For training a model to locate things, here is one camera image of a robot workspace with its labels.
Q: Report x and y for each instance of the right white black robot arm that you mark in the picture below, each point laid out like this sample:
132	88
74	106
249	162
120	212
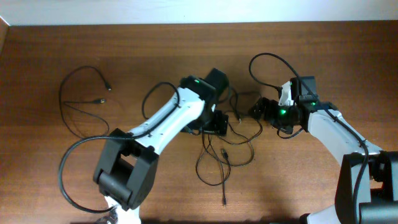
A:
367	184

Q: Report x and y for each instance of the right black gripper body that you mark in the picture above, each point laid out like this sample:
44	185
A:
280	116

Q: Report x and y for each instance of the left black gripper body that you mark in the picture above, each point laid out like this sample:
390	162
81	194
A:
209	121

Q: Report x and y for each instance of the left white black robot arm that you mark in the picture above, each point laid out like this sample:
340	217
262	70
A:
126	170

